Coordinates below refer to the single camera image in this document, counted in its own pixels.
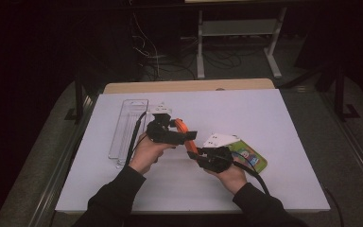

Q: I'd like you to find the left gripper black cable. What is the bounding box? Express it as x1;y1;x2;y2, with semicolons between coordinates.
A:
124;111;148;167

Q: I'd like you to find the green phone case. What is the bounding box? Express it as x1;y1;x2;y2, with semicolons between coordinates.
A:
226;140;268;174

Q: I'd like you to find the orange phone case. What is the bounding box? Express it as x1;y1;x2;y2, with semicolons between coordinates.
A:
173;117;200;156

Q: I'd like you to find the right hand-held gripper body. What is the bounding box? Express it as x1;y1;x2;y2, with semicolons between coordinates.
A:
198;132;241;174

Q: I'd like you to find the person's right hand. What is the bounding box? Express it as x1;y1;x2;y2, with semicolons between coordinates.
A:
204;157;249;196

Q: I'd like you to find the clear plastic tray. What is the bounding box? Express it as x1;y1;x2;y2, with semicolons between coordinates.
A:
108;98;150;169

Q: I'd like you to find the white metal desk frame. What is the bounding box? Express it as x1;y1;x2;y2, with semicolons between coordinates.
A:
196;7;288;79

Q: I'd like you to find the black metal stand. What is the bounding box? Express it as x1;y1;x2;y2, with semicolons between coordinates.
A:
333;61;362;123
63;67;87;125

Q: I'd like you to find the bundle of floor cables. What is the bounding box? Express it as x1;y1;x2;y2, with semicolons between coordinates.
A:
130;12;244;80

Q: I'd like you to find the white table board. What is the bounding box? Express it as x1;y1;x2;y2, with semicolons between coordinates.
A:
55;88;331;213

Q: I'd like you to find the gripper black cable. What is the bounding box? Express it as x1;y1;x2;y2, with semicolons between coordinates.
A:
232;154;344;227
124;111;148;167

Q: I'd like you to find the person's left hand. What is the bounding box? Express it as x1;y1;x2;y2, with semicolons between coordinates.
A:
129;131;178;176

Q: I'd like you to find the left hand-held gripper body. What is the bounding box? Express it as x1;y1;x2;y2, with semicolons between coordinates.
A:
146;102;187;146

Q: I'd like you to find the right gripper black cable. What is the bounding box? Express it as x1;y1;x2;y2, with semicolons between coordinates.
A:
232;154;344;227

